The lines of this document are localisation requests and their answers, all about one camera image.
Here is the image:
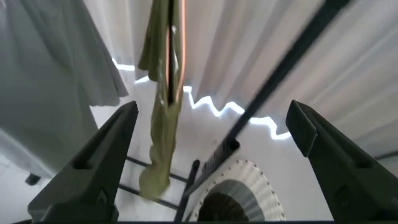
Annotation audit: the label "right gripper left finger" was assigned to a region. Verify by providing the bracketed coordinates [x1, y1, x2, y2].
[27, 100, 139, 222]

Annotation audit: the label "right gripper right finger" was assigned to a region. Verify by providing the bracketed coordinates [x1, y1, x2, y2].
[285, 99, 398, 222]

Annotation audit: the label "green garment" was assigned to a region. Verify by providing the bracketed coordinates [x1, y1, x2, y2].
[137, 0, 187, 200]

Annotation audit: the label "pink clothes hanger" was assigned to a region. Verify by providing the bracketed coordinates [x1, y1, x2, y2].
[164, 0, 187, 103]

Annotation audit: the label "black clothes rack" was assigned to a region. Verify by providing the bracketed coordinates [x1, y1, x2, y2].
[24, 0, 354, 222]

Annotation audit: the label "white laundry basket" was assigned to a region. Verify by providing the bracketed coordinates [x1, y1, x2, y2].
[188, 159, 286, 222]

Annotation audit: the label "pale grey shorts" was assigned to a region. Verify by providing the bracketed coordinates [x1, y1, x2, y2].
[0, 0, 129, 180]

